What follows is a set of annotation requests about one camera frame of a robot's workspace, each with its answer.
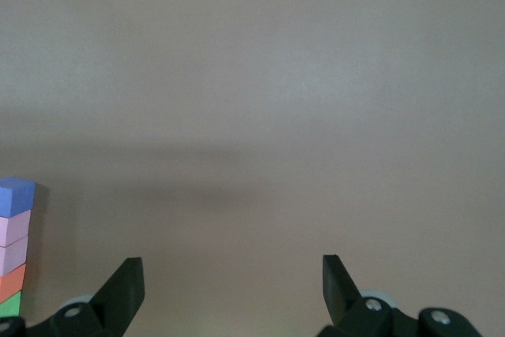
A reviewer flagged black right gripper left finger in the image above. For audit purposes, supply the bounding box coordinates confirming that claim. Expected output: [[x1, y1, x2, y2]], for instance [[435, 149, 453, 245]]
[[0, 256, 145, 337]]

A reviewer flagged pink foam block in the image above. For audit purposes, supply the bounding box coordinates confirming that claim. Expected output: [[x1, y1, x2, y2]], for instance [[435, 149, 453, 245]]
[[0, 235, 29, 278], [0, 209, 32, 247]]

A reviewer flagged purple foam block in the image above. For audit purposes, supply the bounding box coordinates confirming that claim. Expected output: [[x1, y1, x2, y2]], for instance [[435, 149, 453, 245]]
[[0, 177, 36, 219]]

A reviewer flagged green foam block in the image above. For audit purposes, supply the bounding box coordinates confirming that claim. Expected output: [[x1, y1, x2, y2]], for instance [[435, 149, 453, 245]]
[[0, 290, 23, 319]]

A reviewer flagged orange foam block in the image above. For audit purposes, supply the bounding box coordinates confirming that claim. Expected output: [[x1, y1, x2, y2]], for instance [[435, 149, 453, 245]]
[[0, 264, 27, 303]]

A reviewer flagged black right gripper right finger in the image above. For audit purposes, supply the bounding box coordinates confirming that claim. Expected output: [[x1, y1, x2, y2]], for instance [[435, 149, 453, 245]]
[[317, 254, 484, 337]]

